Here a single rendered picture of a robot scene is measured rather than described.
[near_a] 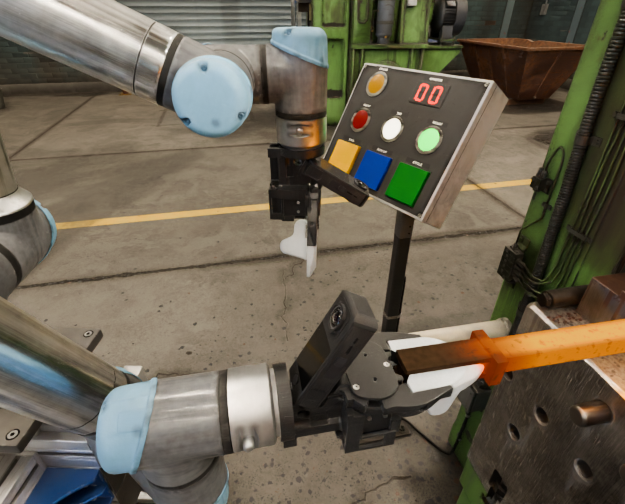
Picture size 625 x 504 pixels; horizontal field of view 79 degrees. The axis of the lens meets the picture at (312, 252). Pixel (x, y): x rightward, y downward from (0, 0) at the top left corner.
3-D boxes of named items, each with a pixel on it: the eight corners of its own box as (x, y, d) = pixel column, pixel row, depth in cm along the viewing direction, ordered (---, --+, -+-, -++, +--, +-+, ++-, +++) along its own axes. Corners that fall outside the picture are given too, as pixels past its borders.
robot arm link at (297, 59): (265, 26, 53) (325, 26, 53) (269, 108, 59) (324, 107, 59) (264, 28, 46) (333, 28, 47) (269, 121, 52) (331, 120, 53)
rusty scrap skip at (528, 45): (510, 112, 566) (528, 48, 520) (446, 90, 721) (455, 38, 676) (579, 108, 588) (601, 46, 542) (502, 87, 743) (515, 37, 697)
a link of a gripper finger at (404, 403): (435, 372, 39) (353, 381, 38) (439, 360, 38) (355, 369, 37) (457, 412, 35) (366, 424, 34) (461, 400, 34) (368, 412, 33)
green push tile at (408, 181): (410, 207, 75) (428, 171, 74) (383, 194, 80) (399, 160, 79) (415, 209, 76) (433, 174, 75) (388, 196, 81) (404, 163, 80)
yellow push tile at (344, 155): (345, 176, 89) (358, 146, 87) (325, 167, 94) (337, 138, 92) (350, 178, 90) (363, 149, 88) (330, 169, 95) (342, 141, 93)
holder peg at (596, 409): (579, 432, 48) (588, 419, 47) (564, 413, 50) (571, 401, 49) (607, 426, 49) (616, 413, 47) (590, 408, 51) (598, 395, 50)
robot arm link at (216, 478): (185, 439, 50) (169, 384, 44) (246, 494, 44) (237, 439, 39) (130, 490, 45) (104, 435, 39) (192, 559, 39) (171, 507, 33)
